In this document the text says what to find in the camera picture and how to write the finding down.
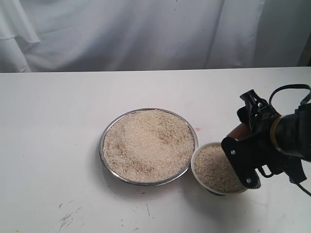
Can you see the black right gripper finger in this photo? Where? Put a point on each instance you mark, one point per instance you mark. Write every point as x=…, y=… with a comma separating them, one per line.
x=239, y=156

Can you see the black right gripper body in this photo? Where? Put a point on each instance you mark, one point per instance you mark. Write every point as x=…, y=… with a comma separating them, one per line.
x=279, y=141

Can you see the brown wooden cup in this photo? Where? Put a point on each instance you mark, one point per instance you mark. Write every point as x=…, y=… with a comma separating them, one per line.
x=240, y=132

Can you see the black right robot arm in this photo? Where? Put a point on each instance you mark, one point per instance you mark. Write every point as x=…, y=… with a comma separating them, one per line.
x=267, y=142

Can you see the white ceramic bowl with rice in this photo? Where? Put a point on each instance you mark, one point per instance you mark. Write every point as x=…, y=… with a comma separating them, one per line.
x=213, y=171

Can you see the steel plate with rice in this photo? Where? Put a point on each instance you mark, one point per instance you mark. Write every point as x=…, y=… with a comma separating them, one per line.
x=148, y=147

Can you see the white backdrop curtain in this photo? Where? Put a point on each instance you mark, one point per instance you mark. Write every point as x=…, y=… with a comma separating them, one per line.
x=113, y=35

